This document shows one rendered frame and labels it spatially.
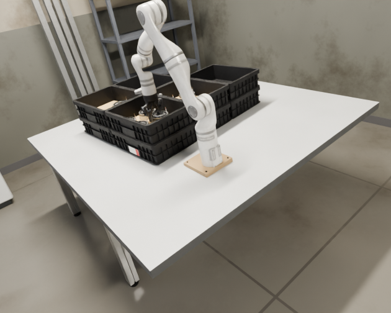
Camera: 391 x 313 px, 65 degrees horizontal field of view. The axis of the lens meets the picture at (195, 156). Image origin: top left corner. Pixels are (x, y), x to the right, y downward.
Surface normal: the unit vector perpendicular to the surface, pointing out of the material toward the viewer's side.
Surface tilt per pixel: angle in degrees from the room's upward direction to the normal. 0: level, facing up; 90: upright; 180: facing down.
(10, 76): 90
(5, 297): 0
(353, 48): 90
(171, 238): 0
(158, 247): 0
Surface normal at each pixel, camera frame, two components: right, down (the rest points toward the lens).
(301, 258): -0.15, -0.85
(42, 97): 0.63, 0.31
